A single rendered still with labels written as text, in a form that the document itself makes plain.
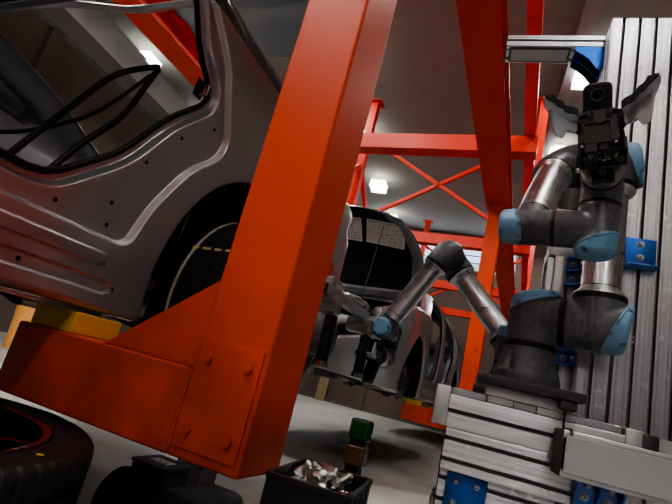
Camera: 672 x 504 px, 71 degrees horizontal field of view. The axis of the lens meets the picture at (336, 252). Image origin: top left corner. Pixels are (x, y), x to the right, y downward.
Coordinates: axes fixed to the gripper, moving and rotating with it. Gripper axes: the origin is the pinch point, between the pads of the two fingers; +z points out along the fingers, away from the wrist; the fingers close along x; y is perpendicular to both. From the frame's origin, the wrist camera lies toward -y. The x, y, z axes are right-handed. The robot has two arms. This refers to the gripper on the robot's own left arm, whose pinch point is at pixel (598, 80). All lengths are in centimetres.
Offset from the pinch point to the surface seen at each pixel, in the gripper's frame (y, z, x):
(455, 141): -227, -342, 122
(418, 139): -233, -337, 160
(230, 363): 45, -1, 62
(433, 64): -564, -586, 239
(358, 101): -17, -11, 48
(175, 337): 41, -1, 78
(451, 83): -561, -643, 222
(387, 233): -129, -340, 188
